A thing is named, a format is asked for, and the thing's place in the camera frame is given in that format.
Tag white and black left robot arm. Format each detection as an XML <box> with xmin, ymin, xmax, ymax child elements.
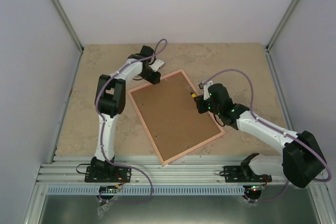
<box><xmin>87</xmin><ymin>46</ymin><xmax>164</xmax><ymax>182</ymax></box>

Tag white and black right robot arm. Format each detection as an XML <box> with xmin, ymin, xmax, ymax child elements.
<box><xmin>192</xmin><ymin>83</ymin><xmax>326</xmax><ymax>188</ymax></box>

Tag clear plastic bag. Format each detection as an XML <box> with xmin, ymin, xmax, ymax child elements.
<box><xmin>97</xmin><ymin>202</ymin><xmax>111</xmax><ymax>219</ymax></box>

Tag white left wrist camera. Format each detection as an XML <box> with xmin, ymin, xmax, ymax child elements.
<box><xmin>150</xmin><ymin>59</ymin><xmax>165</xmax><ymax>72</ymax></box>

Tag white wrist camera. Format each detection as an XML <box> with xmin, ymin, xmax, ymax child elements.
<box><xmin>150</xmin><ymin>59</ymin><xmax>165</xmax><ymax>72</ymax></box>
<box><xmin>198</xmin><ymin>81</ymin><xmax>213</xmax><ymax>100</ymax></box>

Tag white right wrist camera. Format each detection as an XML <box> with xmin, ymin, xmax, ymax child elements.
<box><xmin>198</xmin><ymin>81</ymin><xmax>213</xmax><ymax>100</ymax></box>

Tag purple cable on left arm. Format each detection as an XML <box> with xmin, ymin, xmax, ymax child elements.
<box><xmin>94</xmin><ymin>39</ymin><xmax>154</xmax><ymax>204</ymax></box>

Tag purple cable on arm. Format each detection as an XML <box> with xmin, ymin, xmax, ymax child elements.
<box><xmin>94</xmin><ymin>39</ymin><xmax>154</xmax><ymax>204</ymax></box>
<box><xmin>204</xmin><ymin>68</ymin><xmax>333</xmax><ymax>204</ymax></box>

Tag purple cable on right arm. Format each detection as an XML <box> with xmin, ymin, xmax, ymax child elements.
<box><xmin>204</xmin><ymin>68</ymin><xmax>333</xmax><ymax>204</ymax></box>

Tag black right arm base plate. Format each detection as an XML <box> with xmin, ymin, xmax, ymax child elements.
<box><xmin>219</xmin><ymin>166</ymin><xmax>272</xmax><ymax>183</ymax></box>

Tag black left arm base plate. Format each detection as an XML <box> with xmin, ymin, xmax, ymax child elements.
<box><xmin>85</xmin><ymin>166</ymin><xmax>132</xmax><ymax>184</ymax></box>

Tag aluminium rail mounting base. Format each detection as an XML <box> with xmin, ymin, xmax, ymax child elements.
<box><xmin>36</xmin><ymin>155</ymin><xmax>326</xmax><ymax>186</ymax></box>

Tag left aluminium corner post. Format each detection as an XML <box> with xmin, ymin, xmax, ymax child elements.
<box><xmin>51</xmin><ymin>0</ymin><xmax>84</xmax><ymax>54</ymax></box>

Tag aluminium corner post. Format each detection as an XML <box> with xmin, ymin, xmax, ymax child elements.
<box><xmin>265</xmin><ymin>0</ymin><xmax>301</xmax><ymax>53</ymax></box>
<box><xmin>51</xmin><ymin>0</ymin><xmax>84</xmax><ymax>54</ymax></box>

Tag grey slotted cable duct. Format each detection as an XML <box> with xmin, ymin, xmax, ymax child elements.
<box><xmin>47</xmin><ymin>185</ymin><xmax>249</xmax><ymax>196</ymax></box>

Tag right aluminium corner post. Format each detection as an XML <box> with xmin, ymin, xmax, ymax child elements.
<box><xmin>265</xmin><ymin>0</ymin><xmax>301</xmax><ymax>53</ymax></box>

